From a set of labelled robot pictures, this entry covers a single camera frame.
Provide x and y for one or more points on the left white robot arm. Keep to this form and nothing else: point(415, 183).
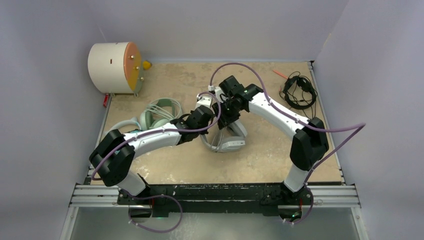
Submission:
point(113, 157)

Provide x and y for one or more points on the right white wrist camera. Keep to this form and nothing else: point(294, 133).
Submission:
point(218, 92)

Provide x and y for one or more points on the mint green headphones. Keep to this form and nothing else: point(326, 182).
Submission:
point(160, 112)

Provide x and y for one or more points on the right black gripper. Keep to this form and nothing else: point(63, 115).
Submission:
point(223, 120)

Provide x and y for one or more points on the yellow small object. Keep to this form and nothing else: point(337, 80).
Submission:
point(146, 65)

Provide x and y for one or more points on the red clamp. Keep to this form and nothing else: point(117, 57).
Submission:
point(106, 100)

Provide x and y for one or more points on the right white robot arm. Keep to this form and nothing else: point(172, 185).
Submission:
point(308, 142)

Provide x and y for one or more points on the white grey headphones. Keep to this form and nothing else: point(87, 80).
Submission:
point(228, 137)

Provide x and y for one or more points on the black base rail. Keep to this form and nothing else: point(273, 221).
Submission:
point(268, 199)

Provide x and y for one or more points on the black headphones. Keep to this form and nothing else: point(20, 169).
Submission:
point(298, 92)

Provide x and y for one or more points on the orange pencil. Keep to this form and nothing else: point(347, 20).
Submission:
point(280, 74)

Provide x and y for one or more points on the white cylinder drum orange lid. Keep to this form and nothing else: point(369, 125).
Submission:
point(116, 68)

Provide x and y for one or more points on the teal cat-ear headphones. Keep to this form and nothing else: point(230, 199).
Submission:
point(131, 124)

